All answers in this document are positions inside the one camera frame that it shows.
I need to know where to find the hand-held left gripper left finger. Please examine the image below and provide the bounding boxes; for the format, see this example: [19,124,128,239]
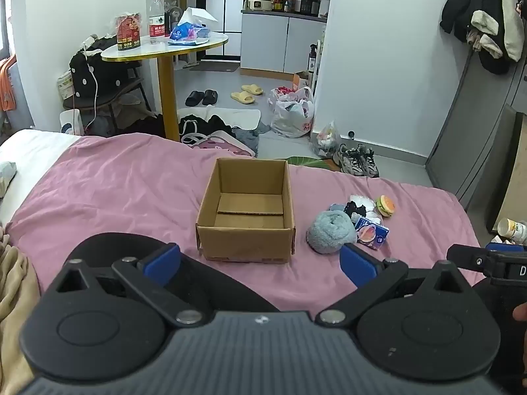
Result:
[41,244,204,329]

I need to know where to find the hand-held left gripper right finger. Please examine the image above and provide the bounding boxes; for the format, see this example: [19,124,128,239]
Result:
[315,244,480,327]

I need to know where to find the blue-grey fluffy towel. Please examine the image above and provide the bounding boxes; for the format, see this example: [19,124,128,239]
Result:
[306,210,358,254]

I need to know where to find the white cup with yellow print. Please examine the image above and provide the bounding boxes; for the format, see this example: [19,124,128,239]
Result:
[497,218,527,245]

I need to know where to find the tissue packet with peach print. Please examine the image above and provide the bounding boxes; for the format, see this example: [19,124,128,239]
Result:
[353,216,390,251]

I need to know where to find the small black cloth item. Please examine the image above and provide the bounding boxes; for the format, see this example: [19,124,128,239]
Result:
[344,200,367,220]

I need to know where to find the crinkled white plastic bag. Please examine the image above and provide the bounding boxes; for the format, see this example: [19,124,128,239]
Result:
[349,195,382,223]

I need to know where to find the burger plush toy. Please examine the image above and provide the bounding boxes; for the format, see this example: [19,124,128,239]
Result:
[376,195,397,218]

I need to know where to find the pink bed sheet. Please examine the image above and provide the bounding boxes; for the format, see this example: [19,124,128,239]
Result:
[5,132,484,322]

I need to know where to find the grey sneaker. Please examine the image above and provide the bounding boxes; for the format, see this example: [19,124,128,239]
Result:
[357,146,380,178]
[333,144,366,176]

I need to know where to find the green leaf cartoon floor mat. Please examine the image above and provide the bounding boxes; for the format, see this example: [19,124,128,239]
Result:
[284,155,343,172]

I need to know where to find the grey wardrobe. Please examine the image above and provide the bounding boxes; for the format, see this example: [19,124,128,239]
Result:
[425,47,527,215]

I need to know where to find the clear plastic bag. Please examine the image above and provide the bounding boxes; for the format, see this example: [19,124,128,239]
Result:
[309,121,342,158]

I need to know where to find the pink bear-print bag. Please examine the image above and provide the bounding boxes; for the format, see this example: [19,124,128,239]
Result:
[181,130,256,158]

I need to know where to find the grey cloth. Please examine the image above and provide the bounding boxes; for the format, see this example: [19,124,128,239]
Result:
[232,124,271,158]

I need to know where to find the beige blanket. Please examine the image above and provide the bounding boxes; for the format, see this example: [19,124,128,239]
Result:
[0,222,42,395]

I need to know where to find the white shopping bag with clothes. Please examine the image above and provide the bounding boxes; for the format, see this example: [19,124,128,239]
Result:
[268,86,316,139]

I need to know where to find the white floor mat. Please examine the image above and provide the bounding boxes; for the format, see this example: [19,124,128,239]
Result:
[177,107,263,133]

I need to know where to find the white floor appliance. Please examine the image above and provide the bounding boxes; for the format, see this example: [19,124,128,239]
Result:
[59,109,84,135]

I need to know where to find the dark chair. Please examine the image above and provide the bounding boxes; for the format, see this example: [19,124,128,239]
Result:
[62,77,154,134]

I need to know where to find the white bed sheet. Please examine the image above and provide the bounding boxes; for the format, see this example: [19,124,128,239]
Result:
[0,129,81,231]

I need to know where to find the white pillow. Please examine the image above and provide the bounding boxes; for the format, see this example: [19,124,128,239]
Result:
[0,160,18,198]

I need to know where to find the grey door mat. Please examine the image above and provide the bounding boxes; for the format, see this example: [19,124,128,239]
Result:
[188,61,240,73]

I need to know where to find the spray bottle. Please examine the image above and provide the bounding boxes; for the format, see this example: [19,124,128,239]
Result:
[307,44,320,88]

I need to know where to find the black polka-dot bag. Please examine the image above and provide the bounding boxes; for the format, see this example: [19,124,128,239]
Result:
[69,35,143,100]

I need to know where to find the round table with yellow leg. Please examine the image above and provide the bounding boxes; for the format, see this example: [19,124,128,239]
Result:
[101,32,230,143]

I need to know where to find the blue tissue pack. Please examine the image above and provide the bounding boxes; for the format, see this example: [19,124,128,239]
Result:
[167,22,211,46]

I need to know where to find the red snack can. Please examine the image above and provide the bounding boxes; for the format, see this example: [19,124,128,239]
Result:
[115,12,142,52]

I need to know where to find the white kitchen cabinet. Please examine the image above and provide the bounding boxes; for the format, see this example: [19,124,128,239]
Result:
[240,8,328,77]

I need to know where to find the hanging black jacket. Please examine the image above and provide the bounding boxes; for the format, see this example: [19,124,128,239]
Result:
[440,0,527,75]

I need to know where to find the orange cloth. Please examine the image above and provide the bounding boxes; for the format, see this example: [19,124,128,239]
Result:
[0,54,18,113]

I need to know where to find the water bottle with red label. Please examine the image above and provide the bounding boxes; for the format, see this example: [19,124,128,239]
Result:
[148,0,166,46]

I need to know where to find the black clothes with white drawstring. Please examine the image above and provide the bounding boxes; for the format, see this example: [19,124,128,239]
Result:
[178,114,236,137]

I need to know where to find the white charging cable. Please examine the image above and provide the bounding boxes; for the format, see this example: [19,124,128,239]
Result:
[80,37,99,136]

